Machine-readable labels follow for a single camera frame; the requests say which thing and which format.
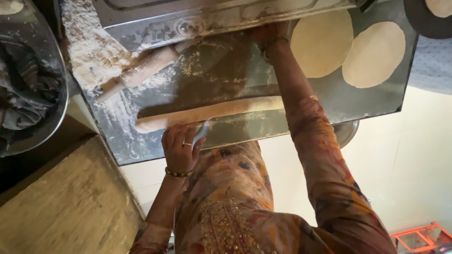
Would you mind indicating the person's right hand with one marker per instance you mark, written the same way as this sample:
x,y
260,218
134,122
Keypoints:
x,y
270,35

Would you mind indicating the person's left hand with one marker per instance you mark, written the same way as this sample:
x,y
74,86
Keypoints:
x,y
180,157

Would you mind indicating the person's right fingers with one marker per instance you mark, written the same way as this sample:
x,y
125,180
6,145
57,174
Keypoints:
x,y
265,30

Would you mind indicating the steel knife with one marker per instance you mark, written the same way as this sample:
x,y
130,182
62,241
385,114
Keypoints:
x,y
202,132

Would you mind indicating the thin wrist bangle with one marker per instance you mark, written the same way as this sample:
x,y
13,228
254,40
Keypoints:
x,y
277,40

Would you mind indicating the steel box container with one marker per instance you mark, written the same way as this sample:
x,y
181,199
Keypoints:
x,y
219,17

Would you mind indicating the steel work table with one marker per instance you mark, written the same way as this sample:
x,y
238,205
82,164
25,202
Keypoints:
x,y
226,70

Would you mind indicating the flat round rolled dough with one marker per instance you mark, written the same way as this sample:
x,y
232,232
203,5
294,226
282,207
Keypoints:
x,y
439,7
323,44
374,54

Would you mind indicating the long dough log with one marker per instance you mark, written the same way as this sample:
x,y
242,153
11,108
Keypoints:
x,y
212,112

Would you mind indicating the wooden rolling pin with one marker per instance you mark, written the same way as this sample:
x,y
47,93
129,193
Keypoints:
x,y
141,72

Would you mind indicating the round steel plate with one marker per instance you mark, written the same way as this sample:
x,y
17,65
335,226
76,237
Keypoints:
x,y
348,132

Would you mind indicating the dark round griddle pan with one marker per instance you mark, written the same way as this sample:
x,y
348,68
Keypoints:
x,y
416,21

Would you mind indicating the floral patterned dress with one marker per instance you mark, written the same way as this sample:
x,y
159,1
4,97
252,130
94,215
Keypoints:
x,y
240,197

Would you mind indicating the blue dotted cloth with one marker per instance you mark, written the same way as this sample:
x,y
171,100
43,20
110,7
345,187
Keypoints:
x,y
432,67

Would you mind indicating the heap of white flour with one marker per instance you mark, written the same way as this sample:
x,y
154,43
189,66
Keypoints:
x,y
90,49

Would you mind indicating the large steel bowl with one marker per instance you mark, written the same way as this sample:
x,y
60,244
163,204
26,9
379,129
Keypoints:
x,y
60,105

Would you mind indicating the grey crumpled cloth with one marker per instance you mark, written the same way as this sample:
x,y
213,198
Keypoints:
x,y
24,88

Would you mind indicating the pale dough lump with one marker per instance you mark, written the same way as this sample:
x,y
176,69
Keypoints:
x,y
10,5

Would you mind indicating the beige stone slab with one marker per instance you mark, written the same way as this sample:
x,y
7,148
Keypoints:
x,y
63,204

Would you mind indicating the orange metal frame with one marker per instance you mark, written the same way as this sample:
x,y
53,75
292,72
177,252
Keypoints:
x,y
420,236

